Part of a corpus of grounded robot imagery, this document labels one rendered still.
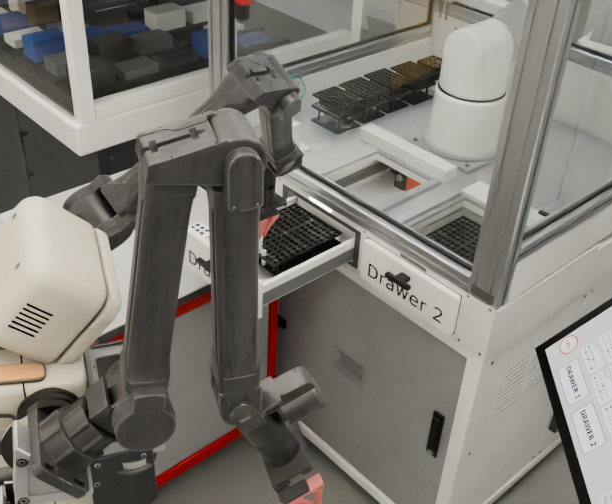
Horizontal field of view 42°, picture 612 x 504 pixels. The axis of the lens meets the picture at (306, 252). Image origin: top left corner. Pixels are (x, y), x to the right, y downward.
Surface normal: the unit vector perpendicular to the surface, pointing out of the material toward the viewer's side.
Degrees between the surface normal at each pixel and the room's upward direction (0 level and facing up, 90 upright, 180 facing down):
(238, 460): 0
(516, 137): 90
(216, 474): 0
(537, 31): 90
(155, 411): 90
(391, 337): 90
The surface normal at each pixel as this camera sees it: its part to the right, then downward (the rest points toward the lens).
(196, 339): 0.67, 0.46
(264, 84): 0.59, -0.54
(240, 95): -0.29, 0.04
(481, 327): -0.74, 0.36
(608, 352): -0.73, -0.57
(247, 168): 0.32, 0.57
